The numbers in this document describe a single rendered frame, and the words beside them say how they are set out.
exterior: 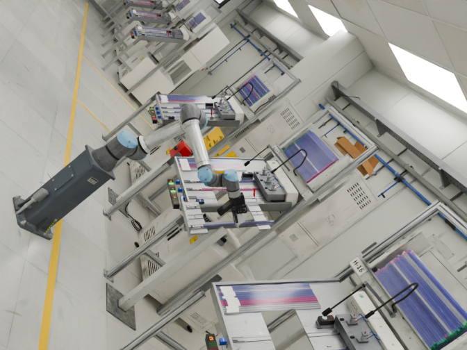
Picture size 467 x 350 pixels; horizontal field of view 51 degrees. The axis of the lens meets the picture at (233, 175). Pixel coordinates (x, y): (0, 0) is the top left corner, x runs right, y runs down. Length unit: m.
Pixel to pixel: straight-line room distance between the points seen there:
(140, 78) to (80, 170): 4.92
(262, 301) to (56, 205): 1.29
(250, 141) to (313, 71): 2.16
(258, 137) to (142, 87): 3.41
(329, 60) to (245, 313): 4.69
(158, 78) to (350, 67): 2.89
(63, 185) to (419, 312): 1.95
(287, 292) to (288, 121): 2.45
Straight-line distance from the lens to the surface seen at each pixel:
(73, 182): 2.85
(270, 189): 3.32
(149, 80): 7.69
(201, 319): 3.76
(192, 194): 3.26
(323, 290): 2.67
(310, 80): 6.57
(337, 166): 3.28
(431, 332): 2.37
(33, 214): 2.98
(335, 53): 6.61
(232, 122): 4.53
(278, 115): 4.63
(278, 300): 2.50
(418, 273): 2.52
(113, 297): 3.22
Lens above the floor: 1.45
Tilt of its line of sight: 7 degrees down
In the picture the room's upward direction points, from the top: 52 degrees clockwise
